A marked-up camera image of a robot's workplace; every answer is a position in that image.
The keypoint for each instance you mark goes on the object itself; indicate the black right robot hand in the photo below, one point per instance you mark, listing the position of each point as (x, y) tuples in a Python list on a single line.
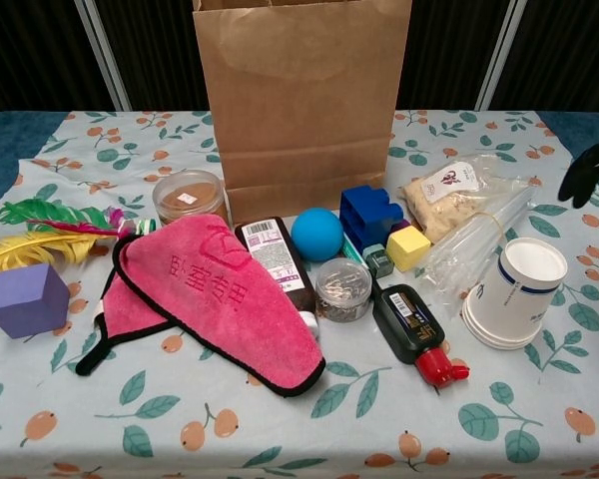
[(591, 169)]

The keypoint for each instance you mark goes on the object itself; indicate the white paper cup stack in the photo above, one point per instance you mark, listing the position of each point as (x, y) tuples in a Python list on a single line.
[(514, 299)]

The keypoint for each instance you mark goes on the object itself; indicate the clear plastic bags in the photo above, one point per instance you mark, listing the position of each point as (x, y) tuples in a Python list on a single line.
[(464, 254)]

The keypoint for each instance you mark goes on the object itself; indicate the clear bag of beige grains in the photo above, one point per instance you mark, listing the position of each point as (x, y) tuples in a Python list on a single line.
[(439, 209)]

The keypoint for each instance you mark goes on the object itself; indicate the brown paper bag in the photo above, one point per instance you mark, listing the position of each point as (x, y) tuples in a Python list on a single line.
[(299, 100)]

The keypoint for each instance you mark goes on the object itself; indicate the silver metal pole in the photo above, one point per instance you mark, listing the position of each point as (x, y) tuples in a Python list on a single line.
[(499, 55), (105, 55)]

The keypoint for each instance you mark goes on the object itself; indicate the yellow foam cube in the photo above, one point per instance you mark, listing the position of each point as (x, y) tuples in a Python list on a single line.
[(407, 247)]

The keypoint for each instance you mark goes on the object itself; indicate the small dark purple cube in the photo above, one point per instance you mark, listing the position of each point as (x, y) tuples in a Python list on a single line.
[(399, 227)]

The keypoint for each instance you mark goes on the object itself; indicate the blue plastic building block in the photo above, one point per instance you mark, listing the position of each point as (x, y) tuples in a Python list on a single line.
[(369, 214)]

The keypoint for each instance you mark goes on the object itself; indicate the small dark green box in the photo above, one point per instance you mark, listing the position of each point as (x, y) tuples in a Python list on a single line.
[(379, 262)]

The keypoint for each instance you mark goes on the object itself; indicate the dark green bottle red cap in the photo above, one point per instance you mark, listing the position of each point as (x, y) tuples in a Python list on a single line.
[(404, 324)]

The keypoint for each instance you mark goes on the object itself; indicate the teal and white flat box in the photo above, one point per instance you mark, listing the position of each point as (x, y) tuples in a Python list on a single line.
[(354, 249)]

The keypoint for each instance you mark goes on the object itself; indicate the clear jar of paper clips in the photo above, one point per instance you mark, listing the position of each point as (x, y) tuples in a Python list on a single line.
[(342, 289)]

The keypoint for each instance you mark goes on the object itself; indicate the blue rubber ball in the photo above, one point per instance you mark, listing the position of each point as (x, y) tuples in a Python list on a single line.
[(317, 234)]

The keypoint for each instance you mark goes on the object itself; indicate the brown bottle with barcode label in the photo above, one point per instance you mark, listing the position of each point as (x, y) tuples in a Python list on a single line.
[(274, 244)]

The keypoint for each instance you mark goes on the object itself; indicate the pink towel with black trim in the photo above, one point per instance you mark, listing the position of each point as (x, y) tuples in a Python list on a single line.
[(219, 299)]

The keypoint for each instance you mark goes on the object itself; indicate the round jar of brown powder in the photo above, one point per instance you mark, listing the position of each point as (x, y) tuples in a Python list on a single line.
[(189, 197)]

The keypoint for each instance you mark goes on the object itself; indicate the floral print tablecloth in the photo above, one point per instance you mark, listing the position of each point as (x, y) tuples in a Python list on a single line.
[(279, 429)]

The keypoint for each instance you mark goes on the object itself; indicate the colourful feather shuttlecock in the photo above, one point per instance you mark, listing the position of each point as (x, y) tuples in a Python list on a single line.
[(40, 244)]

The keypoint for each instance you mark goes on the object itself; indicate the purple foam cube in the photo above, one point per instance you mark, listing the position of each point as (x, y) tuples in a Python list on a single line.
[(25, 304)]

